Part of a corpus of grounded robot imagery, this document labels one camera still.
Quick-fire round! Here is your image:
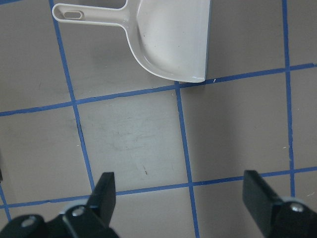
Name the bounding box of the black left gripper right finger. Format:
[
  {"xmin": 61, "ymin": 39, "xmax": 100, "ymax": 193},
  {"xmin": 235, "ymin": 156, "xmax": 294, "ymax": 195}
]
[{"xmin": 242, "ymin": 170, "xmax": 317, "ymax": 238}]

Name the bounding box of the beige plastic dustpan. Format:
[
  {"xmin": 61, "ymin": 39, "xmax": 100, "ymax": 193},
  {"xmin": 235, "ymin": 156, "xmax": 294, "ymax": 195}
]
[{"xmin": 52, "ymin": 0, "xmax": 211, "ymax": 83}]

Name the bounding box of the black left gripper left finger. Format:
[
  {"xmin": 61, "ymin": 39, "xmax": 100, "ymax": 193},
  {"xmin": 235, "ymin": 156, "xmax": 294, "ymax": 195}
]
[{"xmin": 0, "ymin": 172, "xmax": 118, "ymax": 238}]

